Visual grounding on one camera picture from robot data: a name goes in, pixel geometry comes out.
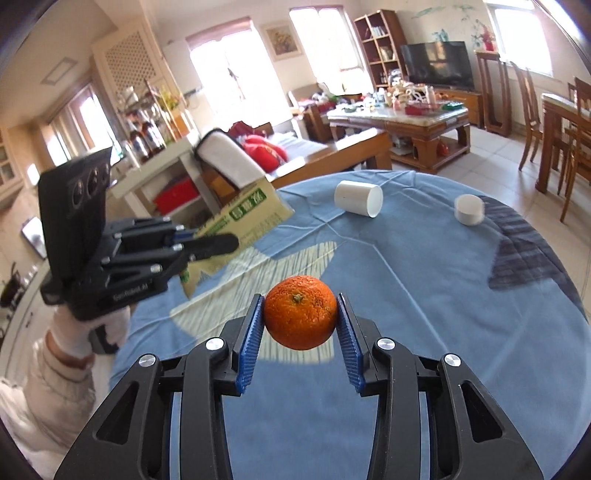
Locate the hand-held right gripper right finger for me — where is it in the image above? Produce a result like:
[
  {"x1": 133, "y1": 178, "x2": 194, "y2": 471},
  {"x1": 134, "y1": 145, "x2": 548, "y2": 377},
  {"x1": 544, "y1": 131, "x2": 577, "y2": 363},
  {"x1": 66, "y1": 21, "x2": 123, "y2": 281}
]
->
[{"x1": 336, "y1": 292, "x2": 546, "y2": 480}]

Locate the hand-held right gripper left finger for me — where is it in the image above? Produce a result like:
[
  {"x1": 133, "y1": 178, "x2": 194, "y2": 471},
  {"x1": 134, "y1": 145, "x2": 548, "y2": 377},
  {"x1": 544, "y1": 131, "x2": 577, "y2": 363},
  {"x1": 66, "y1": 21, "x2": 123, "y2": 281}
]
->
[{"x1": 53, "y1": 293, "x2": 266, "y2": 480}]

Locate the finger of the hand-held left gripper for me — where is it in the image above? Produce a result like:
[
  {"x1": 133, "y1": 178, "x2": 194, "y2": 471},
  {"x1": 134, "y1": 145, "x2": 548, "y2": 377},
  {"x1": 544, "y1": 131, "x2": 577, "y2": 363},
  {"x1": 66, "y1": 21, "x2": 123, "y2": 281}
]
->
[
  {"x1": 110, "y1": 216, "x2": 195, "y2": 246},
  {"x1": 102, "y1": 232, "x2": 242, "y2": 278}
]

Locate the green white carton box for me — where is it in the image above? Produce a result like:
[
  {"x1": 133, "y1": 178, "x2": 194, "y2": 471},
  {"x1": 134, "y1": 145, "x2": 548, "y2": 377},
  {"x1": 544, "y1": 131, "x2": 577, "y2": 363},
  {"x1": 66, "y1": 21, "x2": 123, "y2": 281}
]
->
[{"x1": 180, "y1": 178, "x2": 295, "y2": 298}]

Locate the orange fruit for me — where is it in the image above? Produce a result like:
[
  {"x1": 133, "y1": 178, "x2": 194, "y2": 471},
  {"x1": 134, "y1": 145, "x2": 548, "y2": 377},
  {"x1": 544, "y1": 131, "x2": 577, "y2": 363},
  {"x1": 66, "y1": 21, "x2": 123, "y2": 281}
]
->
[{"x1": 263, "y1": 274, "x2": 339, "y2": 352}]

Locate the person's left hand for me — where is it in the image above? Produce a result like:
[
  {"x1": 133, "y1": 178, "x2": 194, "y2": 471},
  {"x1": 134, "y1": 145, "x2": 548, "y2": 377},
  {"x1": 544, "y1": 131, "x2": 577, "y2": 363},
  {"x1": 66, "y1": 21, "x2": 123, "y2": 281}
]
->
[{"x1": 47, "y1": 302, "x2": 132, "y2": 360}]

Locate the red plastic basket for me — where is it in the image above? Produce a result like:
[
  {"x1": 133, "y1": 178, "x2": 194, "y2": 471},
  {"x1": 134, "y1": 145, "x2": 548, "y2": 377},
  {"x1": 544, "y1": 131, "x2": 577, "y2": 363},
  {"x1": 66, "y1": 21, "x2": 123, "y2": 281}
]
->
[{"x1": 154, "y1": 176, "x2": 205, "y2": 216}]

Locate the white side table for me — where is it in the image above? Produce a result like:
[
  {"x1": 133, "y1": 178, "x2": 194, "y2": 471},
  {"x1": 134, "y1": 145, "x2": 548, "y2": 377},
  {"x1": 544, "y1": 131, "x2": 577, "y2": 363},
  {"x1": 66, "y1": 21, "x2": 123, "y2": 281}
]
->
[{"x1": 108, "y1": 137, "x2": 223, "y2": 219}]

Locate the blue tablecloth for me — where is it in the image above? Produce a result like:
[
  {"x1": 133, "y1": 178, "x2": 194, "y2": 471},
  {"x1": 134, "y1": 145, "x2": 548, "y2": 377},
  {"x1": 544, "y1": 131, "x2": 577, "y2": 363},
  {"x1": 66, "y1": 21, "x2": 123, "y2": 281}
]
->
[{"x1": 108, "y1": 170, "x2": 591, "y2": 480}]

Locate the brown glass bottle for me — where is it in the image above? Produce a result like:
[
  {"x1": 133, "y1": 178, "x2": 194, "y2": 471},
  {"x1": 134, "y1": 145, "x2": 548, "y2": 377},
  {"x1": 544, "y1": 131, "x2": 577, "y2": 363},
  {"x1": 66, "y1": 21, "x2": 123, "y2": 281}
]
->
[
  {"x1": 128, "y1": 121, "x2": 151, "y2": 163},
  {"x1": 145, "y1": 119, "x2": 168, "y2": 156}
]

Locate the white cushion black trim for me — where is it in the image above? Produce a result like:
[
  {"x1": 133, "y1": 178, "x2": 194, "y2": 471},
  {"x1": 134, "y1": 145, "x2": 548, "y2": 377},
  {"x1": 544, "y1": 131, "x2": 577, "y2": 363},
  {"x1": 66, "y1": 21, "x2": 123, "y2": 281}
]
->
[{"x1": 191, "y1": 129, "x2": 267, "y2": 190}]

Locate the red cushion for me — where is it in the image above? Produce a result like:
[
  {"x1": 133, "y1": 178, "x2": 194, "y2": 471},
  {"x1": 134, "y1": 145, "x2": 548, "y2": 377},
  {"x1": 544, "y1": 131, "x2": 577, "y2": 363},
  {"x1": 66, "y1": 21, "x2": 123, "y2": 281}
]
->
[{"x1": 241, "y1": 134, "x2": 290, "y2": 168}]

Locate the large white paper cup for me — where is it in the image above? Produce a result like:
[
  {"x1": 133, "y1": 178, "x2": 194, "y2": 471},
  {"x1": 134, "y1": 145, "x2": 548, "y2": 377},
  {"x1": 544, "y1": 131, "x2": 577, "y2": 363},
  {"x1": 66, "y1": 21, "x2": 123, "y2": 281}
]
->
[{"x1": 333, "y1": 180, "x2": 385, "y2": 219}]

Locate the wooden sofa bench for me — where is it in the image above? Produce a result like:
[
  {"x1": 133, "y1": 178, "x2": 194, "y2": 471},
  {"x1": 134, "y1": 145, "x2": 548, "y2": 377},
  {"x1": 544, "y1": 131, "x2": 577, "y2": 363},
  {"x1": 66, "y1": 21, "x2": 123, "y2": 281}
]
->
[{"x1": 198, "y1": 121, "x2": 393, "y2": 204}]

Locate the white lattice cabinet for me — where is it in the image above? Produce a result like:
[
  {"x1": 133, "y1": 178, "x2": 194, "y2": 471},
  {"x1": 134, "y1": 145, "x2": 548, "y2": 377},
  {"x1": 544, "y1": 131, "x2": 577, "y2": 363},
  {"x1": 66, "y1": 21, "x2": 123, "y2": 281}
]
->
[{"x1": 92, "y1": 19, "x2": 170, "y2": 100}]

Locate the small white cup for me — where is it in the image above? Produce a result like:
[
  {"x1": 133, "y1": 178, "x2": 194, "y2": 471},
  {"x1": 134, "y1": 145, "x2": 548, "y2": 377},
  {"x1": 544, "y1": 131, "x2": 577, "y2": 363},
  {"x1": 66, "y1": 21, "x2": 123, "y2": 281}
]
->
[{"x1": 453, "y1": 194, "x2": 485, "y2": 227}]

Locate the white framed window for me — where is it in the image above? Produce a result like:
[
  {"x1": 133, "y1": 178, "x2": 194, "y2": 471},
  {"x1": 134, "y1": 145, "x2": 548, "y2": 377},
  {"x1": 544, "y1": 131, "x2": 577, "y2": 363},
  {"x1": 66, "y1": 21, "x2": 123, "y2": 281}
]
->
[
  {"x1": 484, "y1": 0, "x2": 555, "y2": 78},
  {"x1": 186, "y1": 17, "x2": 253, "y2": 103},
  {"x1": 288, "y1": 7, "x2": 375, "y2": 93}
]

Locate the dark checkered cloth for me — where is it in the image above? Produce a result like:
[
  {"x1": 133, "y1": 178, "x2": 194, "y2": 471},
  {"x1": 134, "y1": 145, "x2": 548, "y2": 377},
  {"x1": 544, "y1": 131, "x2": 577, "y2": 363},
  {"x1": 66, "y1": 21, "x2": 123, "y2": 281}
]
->
[{"x1": 480, "y1": 196, "x2": 591, "y2": 325}]

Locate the wooden coffee table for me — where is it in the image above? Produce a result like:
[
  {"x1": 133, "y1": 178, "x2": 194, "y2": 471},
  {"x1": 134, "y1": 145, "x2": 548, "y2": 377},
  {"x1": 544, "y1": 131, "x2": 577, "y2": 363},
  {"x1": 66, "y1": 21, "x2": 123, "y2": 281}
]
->
[{"x1": 327, "y1": 99, "x2": 472, "y2": 175}]

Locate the coffee table clutter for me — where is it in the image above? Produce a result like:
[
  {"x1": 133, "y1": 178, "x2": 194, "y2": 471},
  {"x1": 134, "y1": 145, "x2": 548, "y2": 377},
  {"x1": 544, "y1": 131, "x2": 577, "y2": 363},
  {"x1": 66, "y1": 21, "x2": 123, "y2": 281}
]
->
[{"x1": 331, "y1": 79, "x2": 467, "y2": 116}]

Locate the wooden television stand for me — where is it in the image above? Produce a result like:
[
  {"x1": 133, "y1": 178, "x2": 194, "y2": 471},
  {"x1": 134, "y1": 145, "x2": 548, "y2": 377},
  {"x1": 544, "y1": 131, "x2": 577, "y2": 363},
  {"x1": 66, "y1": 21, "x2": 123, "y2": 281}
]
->
[{"x1": 428, "y1": 85, "x2": 485, "y2": 128}]

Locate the wooden bookshelf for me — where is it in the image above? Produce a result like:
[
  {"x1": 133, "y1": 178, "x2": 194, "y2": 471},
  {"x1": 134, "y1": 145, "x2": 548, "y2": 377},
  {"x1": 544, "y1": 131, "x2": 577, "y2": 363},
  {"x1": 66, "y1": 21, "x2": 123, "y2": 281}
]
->
[{"x1": 353, "y1": 9, "x2": 410, "y2": 90}]

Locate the wooden dining table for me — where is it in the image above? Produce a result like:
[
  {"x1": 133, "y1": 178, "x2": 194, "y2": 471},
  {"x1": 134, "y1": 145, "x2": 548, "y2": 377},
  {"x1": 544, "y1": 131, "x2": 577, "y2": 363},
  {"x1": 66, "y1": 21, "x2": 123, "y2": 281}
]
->
[{"x1": 538, "y1": 92, "x2": 591, "y2": 195}]

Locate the black television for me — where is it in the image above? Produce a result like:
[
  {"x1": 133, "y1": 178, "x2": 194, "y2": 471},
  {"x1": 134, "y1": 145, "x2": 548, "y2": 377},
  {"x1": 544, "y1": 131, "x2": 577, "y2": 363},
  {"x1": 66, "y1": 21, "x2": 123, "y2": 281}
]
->
[{"x1": 399, "y1": 41, "x2": 476, "y2": 92}]

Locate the tall wooden side stand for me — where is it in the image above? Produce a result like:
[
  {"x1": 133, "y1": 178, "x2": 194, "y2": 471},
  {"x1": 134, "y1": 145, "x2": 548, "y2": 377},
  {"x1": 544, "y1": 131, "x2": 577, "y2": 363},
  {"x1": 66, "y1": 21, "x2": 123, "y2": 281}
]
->
[{"x1": 475, "y1": 50, "x2": 513, "y2": 138}]

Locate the red flower decoration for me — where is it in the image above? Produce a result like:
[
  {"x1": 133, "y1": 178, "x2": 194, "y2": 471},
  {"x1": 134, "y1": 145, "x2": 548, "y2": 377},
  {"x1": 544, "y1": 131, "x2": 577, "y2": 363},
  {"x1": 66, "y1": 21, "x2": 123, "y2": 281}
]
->
[{"x1": 475, "y1": 25, "x2": 498, "y2": 52}]

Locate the framed wall painting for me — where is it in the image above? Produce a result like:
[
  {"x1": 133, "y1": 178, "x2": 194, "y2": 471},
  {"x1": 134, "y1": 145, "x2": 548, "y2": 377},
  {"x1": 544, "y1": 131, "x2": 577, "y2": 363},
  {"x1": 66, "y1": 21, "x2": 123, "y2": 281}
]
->
[{"x1": 261, "y1": 23, "x2": 304, "y2": 62}]

